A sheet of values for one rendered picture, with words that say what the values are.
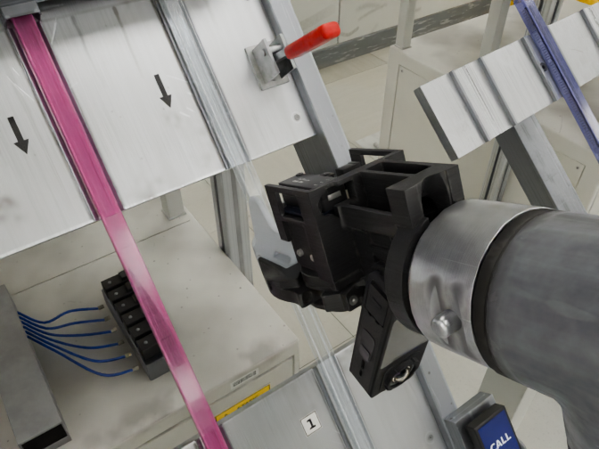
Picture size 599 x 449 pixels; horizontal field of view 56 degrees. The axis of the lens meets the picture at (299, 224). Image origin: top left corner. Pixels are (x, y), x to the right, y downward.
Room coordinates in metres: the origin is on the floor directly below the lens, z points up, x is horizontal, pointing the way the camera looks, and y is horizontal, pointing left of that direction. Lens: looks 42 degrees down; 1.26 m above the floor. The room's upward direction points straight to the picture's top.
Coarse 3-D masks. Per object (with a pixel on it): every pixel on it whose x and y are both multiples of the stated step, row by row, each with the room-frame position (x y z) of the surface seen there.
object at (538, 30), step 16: (528, 0) 0.55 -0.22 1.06; (528, 16) 0.54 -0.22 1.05; (544, 32) 0.53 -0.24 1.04; (544, 48) 0.52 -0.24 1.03; (560, 64) 0.51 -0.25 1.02; (560, 80) 0.50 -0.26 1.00; (576, 96) 0.49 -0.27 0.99; (576, 112) 0.48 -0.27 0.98; (592, 112) 0.48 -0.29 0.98; (592, 128) 0.47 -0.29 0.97; (592, 144) 0.46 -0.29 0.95
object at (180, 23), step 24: (168, 0) 0.44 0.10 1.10; (192, 24) 0.43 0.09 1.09; (192, 48) 0.42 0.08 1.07; (192, 72) 0.41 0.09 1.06; (216, 96) 0.40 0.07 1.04; (216, 120) 0.38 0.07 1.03; (240, 144) 0.38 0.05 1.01; (240, 168) 0.36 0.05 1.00; (264, 192) 0.35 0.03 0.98; (312, 312) 0.29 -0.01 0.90; (312, 336) 0.28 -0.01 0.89; (336, 360) 0.27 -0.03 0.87; (336, 384) 0.25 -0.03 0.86; (360, 432) 0.23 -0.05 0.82
